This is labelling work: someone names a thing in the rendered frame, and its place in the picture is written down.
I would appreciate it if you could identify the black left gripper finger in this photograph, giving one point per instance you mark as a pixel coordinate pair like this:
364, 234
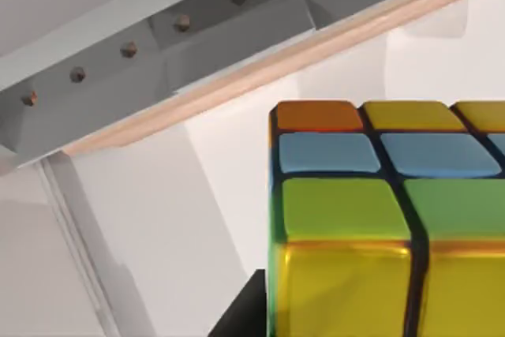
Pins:
248, 309

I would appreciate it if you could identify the multicoloured puzzle cube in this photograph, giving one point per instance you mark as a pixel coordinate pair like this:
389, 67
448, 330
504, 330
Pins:
375, 226

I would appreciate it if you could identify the grey pierced drawer inside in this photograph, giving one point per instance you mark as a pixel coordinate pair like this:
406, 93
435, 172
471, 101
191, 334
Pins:
165, 49

